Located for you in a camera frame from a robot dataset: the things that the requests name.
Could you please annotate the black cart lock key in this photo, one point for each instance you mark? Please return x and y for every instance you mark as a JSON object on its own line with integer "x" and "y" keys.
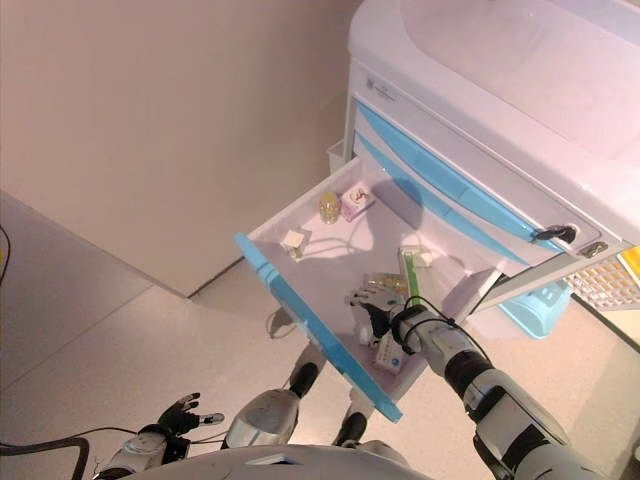
{"x": 552, "y": 233}

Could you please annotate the green white medicine box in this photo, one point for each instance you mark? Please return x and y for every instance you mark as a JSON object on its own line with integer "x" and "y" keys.
{"x": 412, "y": 277}

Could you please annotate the clear white side bin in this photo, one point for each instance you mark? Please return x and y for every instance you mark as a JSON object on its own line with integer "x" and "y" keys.
{"x": 336, "y": 157}

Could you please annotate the white medical cart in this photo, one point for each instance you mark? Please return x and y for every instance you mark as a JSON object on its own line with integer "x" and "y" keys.
{"x": 500, "y": 75}

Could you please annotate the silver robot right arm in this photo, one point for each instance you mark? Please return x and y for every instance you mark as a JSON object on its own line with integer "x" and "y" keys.
{"x": 480, "y": 385}

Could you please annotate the silver robot right leg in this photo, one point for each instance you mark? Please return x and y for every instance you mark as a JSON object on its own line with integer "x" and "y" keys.
{"x": 352, "y": 420}

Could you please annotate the grey robot torso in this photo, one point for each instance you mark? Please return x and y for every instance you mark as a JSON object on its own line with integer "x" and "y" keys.
{"x": 250, "y": 465}

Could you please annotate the silver robot left leg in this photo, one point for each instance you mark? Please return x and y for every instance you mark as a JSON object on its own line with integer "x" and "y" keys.
{"x": 262, "y": 417}

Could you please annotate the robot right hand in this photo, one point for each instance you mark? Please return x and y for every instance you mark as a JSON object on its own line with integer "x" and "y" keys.
{"x": 377, "y": 312}

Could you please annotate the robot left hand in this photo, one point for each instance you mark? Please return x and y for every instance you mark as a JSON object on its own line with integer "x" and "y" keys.
{"x": 182, "y": 420}

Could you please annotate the yellow red-lid sharps container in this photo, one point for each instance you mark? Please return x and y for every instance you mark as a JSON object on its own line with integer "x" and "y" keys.
{"x": 631, "y": 265}

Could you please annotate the pink white medicine box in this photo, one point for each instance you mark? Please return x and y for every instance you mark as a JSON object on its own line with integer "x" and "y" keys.
{"x": 356, "y": 202}

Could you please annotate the silver robot leg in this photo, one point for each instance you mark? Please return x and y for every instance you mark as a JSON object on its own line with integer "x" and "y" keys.
{"x": 262, "y": 417}
{"x": 352, "y": 420}

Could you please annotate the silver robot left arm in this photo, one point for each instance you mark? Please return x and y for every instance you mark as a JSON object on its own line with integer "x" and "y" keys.
{"x": 140, "y": 447}

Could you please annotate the metal cart latch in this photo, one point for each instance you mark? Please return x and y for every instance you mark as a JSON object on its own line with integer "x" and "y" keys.
{"x": 595, "y": 249}

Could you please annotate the blue front cart drawer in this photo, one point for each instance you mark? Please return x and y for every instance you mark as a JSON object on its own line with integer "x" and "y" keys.
{"x": 380, "y": 155}
{"x": 320, "y": 325}
{"x": 450, "y": 170}

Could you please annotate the blue white medicine box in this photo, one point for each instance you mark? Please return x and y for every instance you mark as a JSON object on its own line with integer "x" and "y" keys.
{"x": 391, "y": 356}

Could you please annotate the blue lidded waste bin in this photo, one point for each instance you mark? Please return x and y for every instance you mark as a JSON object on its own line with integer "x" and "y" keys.
{"x": 535, "y": 310}

